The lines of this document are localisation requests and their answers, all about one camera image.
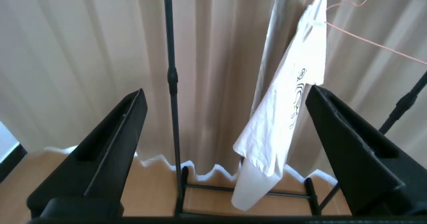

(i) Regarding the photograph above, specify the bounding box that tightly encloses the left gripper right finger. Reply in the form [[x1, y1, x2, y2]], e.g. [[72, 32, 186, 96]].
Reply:
[[305, 85, 427, 217]]

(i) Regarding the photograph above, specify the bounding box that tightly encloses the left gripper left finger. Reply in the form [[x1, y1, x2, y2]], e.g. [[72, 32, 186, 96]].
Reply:
[[26, 89, 148, 218]]

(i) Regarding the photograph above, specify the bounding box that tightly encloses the white printed t-shirt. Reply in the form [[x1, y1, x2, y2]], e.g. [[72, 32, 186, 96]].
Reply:
[[231, 0, 328, 211]]

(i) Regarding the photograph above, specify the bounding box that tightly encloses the black clothes rack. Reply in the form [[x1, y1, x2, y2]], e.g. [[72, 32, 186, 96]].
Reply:
[[162, 0, 427, 217]]

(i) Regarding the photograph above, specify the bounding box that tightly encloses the beige curtain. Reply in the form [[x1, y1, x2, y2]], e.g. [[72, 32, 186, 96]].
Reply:
[[0, 0, 427, 181]]

